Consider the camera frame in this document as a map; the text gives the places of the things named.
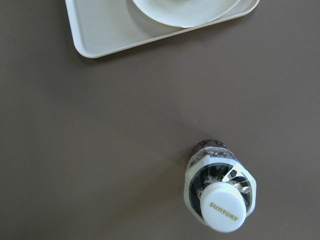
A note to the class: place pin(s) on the tea bottle white cap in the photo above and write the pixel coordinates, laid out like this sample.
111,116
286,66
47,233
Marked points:
218,190

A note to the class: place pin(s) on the cream rectangular tray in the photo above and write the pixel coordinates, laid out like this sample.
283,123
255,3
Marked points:
103,27

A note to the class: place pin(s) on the white round plate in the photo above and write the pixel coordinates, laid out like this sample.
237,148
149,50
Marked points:
184,13

